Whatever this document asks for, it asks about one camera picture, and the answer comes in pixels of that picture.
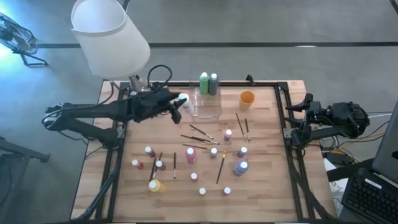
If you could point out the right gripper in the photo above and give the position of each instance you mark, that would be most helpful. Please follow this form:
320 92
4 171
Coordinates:
306 118

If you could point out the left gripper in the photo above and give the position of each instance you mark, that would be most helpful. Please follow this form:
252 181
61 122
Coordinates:
149 104

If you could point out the white bottle red logo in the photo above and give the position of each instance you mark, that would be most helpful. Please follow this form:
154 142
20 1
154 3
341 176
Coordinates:
188 107

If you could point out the large green paint bottle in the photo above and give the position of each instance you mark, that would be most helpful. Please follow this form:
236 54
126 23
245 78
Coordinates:
204 84

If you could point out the large pink paint bottle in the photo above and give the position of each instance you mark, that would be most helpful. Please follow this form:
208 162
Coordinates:
191 155

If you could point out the reddish brown paint bottle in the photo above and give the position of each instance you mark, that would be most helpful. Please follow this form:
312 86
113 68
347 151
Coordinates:
150 152

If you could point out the small light pink paint bottle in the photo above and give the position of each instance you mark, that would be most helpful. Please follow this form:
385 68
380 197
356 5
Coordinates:
228 134

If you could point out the small grey paint bottle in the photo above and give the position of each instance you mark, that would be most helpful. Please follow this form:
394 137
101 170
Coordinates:
213 152

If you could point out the dark brown paint bottle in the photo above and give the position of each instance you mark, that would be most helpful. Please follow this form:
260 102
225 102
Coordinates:
160 165

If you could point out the small purple paint bottle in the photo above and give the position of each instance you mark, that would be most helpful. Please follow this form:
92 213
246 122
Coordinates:
242 152

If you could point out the small orange paint bottle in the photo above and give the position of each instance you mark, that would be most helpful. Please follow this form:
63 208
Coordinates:
137 164

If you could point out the large periwinkle blue paint bottle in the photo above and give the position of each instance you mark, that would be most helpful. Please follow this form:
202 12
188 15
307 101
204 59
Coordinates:
241 168

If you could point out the large yellow paint bottle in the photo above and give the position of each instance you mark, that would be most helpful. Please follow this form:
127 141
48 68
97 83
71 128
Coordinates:
155 186

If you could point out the magenta paint bottle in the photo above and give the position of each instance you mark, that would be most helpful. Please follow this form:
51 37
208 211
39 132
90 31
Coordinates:
227 190

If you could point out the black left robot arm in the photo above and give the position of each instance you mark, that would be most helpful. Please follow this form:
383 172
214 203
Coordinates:
93 110

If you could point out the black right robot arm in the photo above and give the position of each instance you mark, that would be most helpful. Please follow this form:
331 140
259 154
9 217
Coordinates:
345 119

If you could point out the coral red paint bottle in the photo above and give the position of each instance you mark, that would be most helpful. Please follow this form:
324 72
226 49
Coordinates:
194 177

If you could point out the small yellow paint bottle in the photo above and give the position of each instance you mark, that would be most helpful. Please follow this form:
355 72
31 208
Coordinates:
202 191

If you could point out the clear plastic bin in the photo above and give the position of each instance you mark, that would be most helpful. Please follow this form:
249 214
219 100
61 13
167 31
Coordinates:
206 112

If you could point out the thin black paintbrush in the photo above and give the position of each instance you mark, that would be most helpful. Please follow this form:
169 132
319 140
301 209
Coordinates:
160 155

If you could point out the yellow paper cup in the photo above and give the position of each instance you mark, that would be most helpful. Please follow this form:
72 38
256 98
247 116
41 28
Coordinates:
247 101

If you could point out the short brown paintbrush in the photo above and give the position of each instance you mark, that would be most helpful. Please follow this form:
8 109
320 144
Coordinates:
247 129

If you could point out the black paintbrush gold ferrule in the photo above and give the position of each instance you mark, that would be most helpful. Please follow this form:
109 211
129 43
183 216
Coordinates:
240 126

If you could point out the black table clamp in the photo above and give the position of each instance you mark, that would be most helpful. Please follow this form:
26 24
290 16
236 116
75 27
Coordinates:
250 80

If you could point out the black paintbrush silver ferrule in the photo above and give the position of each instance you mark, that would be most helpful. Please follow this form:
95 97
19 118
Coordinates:
174 165

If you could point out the black power adapter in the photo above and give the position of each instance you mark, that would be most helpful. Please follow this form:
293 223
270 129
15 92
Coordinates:
339 158

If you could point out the paintbrush with orange end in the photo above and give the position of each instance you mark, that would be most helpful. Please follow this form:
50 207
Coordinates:
154 166

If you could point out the black desk bar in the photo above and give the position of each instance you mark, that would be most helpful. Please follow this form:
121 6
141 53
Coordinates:
348 171

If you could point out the black paintbrush orange bristles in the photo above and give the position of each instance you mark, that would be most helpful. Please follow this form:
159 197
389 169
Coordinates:
221 168

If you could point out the white paper sheet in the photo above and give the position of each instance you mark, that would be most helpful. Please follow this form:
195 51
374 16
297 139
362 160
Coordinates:
337 189

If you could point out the white shade silver table lamp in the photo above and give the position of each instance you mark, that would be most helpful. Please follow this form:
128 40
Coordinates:
109 40

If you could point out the grey laptop screen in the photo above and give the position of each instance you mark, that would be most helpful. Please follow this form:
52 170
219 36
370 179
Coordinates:
388 149

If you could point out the black keyboard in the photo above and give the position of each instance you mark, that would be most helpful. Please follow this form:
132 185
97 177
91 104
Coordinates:
370 199

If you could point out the black floor stand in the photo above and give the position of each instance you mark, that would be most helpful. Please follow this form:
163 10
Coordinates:
25 152

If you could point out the black floor fan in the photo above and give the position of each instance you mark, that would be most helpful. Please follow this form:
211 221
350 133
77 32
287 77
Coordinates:
17 37

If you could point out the grey metal bracket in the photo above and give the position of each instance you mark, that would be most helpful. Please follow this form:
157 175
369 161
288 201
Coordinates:
287 133

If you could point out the black table frame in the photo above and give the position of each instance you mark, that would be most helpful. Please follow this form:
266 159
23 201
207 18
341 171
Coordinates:
264 84

